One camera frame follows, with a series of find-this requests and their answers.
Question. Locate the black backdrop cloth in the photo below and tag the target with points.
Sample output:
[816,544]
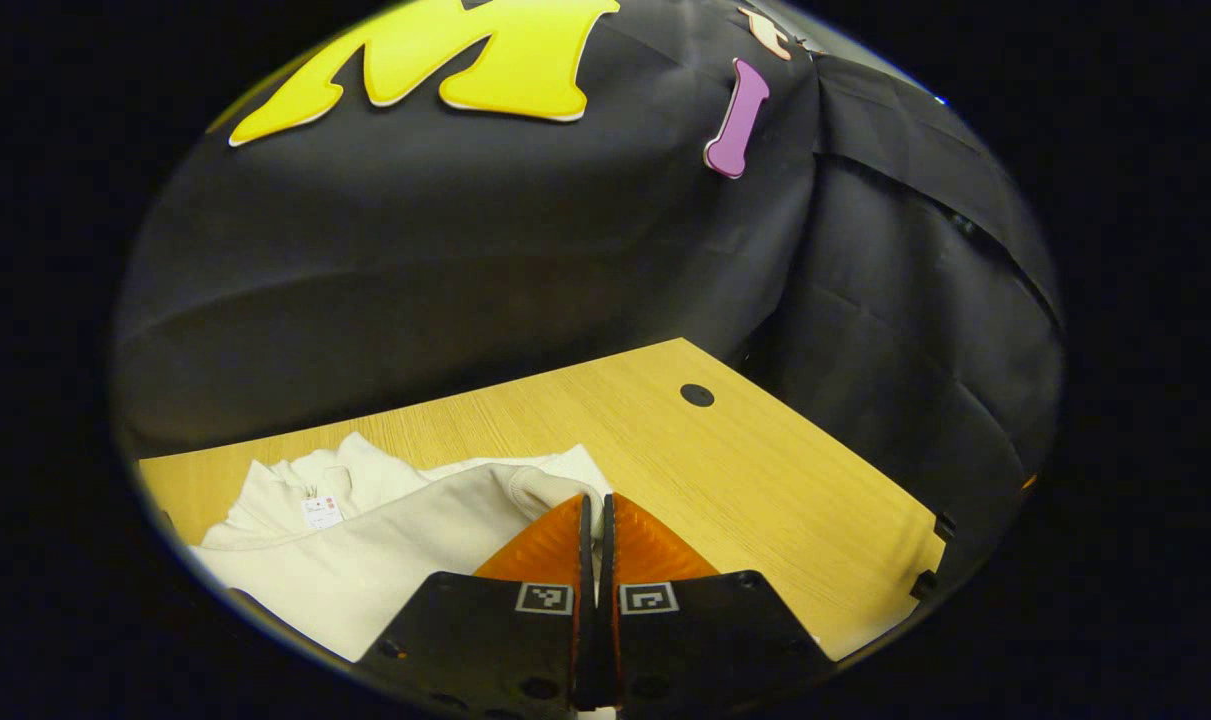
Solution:
[465,250]

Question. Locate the black table edge clip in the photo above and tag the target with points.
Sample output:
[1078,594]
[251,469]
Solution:
[945,525]
[923,583]

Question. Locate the cream white sweatshirt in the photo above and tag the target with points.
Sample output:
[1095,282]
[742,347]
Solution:
[365,570]

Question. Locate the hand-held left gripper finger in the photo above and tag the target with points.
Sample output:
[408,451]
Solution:
[587,560]
[608,560]

